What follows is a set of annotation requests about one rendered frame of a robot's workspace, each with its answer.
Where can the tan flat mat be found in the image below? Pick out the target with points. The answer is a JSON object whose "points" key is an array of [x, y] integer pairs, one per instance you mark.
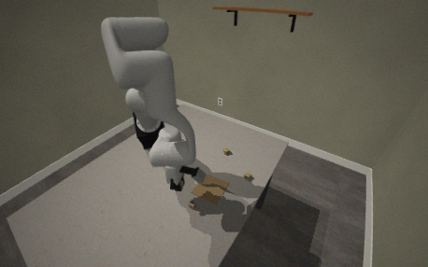
{"points": [[211, 190]]}

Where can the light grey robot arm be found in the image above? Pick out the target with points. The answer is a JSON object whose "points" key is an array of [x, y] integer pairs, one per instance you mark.
{"points": [[152, 70]]}

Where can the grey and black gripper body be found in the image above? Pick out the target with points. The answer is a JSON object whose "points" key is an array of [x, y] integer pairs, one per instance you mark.
{"points": [[173, 172]]}

